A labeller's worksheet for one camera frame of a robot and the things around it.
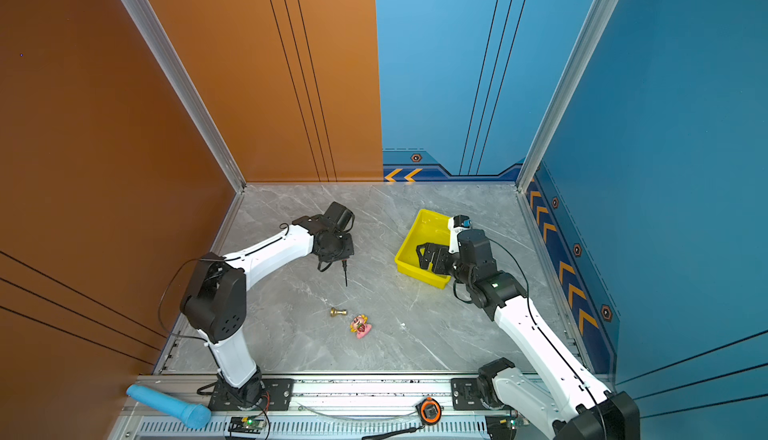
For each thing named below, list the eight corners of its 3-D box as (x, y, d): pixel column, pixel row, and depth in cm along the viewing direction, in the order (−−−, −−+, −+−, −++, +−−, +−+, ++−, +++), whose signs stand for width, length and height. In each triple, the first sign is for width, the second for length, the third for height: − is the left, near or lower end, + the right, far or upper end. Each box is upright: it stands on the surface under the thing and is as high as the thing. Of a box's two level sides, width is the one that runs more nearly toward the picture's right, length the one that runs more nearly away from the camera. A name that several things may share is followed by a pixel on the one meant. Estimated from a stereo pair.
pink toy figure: (349, 329, 86) (347, 325, 83) (361, 315, 88) (359, 311, 85) (362, 341, 84) (361, 337, 81) (374, 326, 86) (373, 322, 83)
